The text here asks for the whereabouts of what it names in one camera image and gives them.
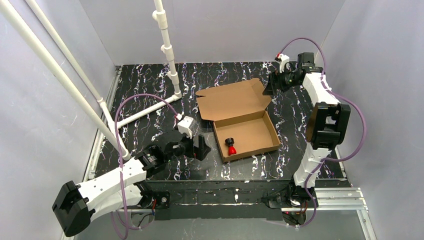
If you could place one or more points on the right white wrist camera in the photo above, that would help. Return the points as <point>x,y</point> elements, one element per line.
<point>282,59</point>

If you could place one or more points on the red emergency stop button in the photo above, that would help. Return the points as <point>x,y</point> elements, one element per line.
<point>229,142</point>

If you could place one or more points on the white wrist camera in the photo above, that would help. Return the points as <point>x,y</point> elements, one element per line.
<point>282,59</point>
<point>185,125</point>

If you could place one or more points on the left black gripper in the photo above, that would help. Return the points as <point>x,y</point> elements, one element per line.
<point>195,146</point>

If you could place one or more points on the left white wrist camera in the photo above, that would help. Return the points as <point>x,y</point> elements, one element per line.
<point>185,125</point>

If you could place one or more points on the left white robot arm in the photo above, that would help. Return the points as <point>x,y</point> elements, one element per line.
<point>78,204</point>

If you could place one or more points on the brown cardboard box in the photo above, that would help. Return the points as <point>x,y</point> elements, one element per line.
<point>239,110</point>

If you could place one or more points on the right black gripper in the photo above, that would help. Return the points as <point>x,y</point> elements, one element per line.
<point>276,81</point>

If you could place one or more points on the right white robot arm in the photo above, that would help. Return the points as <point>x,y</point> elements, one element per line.
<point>325,129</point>

